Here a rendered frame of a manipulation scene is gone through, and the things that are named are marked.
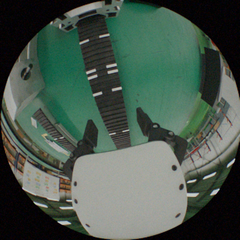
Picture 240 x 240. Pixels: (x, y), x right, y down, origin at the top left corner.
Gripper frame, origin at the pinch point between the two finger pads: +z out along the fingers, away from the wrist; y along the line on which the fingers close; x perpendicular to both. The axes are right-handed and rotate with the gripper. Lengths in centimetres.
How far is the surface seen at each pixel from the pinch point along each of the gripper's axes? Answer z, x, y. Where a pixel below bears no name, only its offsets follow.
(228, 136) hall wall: -167, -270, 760
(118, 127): 2.9, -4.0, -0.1
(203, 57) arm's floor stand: 7.7, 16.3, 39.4
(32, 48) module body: 4.2, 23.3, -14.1
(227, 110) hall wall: -25, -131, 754
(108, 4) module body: 1.2, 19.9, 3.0
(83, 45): 5.2, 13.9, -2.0
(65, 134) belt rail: 4.9, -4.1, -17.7
